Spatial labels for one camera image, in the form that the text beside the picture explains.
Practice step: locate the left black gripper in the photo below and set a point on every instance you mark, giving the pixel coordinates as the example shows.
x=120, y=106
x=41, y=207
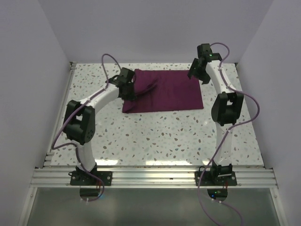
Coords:
x=131, y=96

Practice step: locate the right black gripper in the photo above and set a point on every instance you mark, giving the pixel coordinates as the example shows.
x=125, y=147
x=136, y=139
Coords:
x=205, y=78

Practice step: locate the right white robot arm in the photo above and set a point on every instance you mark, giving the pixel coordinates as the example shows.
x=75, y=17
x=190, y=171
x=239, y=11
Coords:
x=227, y=106

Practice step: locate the purple cloth wrap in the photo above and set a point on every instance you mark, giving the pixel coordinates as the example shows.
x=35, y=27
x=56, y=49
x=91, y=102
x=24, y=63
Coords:
x=161, y=91

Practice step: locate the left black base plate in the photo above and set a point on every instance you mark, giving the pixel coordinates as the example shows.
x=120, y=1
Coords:
x=81, y=178

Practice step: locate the aluminium front rail frame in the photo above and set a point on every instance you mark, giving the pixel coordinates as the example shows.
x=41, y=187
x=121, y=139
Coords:
x=157, y=177

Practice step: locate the aluminium left side rail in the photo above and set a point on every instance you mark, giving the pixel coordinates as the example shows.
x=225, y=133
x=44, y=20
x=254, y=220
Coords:
x=49, y=153

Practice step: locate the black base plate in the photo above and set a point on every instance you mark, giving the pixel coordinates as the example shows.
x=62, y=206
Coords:
x=81, y=178
x=217, y=175

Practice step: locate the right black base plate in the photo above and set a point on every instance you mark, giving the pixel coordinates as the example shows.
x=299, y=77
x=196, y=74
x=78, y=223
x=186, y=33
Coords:
x=217, y=175

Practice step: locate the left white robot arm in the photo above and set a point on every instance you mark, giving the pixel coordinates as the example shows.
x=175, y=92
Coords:
x=79, y=123

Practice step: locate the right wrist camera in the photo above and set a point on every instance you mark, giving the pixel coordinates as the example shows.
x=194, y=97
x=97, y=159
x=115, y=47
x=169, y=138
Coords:
x=204, y=49

